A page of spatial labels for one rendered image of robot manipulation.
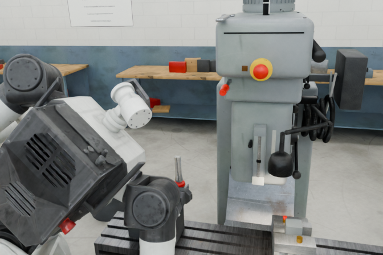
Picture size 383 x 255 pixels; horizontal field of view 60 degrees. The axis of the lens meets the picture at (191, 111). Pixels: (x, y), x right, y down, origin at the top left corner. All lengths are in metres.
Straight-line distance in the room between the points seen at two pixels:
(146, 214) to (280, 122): 0.55
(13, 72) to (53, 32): 5.77
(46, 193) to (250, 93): 0.64
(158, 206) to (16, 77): 0.44
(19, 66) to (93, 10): 5.31
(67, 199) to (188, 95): 5.08
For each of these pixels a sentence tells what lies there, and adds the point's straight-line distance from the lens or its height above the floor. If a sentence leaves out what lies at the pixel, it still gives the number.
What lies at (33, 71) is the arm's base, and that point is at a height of 1.80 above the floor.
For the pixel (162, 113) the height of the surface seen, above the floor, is 0.23.
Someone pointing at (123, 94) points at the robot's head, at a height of 1.73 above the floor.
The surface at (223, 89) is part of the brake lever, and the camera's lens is 0.91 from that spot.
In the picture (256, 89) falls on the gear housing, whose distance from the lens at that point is 1.04.
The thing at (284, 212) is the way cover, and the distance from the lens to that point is 1.71.
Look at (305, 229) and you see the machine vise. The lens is 1.47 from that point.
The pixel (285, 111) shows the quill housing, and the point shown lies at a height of 1.59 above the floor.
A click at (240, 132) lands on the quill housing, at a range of 1.13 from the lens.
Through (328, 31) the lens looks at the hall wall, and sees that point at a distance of 5.41.
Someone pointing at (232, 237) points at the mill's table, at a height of 0.97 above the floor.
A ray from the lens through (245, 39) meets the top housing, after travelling 0.92.
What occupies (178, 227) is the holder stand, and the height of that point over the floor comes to 1.03.
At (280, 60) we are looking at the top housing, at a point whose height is 1.78.
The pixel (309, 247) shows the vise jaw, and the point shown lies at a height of 1.07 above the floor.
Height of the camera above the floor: 1.95
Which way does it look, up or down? 19 degrees down
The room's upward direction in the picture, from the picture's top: 2 degrees counter-clockwise
